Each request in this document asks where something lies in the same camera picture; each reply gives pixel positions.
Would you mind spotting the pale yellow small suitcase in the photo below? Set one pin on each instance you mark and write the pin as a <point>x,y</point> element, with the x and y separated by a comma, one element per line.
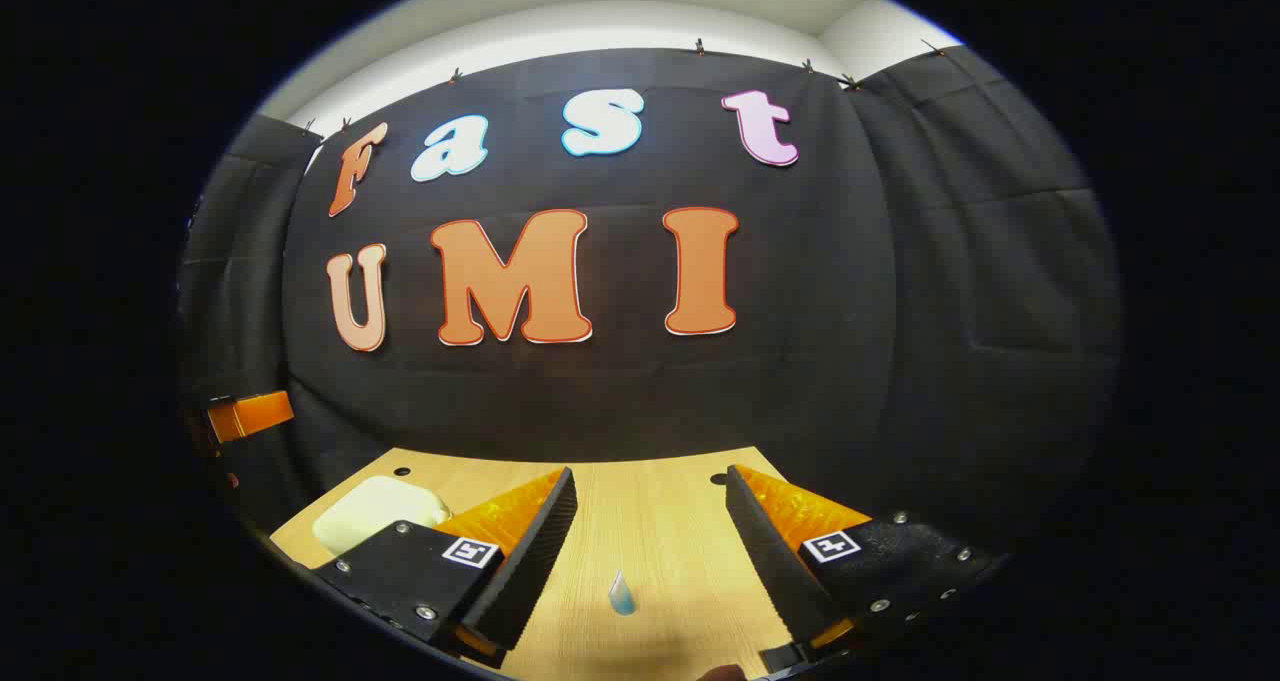
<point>370,521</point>

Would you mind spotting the blue skin care tube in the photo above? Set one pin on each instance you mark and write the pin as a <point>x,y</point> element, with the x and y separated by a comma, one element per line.
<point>622,596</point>

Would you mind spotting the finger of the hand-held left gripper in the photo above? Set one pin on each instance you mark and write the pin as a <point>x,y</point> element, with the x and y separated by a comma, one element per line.
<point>250,416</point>

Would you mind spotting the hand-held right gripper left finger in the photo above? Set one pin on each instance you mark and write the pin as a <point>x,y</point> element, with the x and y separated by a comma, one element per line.
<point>535,561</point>

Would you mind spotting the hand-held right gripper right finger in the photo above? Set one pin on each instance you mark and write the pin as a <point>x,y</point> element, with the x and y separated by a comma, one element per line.
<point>765,561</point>

